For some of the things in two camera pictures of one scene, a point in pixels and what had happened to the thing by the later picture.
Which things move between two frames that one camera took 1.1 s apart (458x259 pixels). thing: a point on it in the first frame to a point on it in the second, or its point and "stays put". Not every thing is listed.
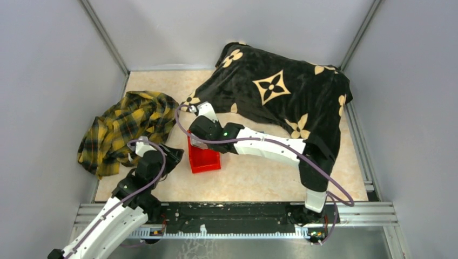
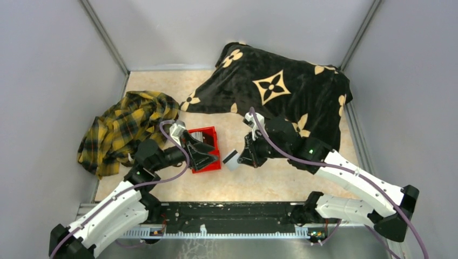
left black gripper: [173, 157] to [194, 162]
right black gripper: [216, 122] to [250, 155]
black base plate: [230, 218] stays put
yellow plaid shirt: [104, 145] stays put
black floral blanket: [307, 99] stays put
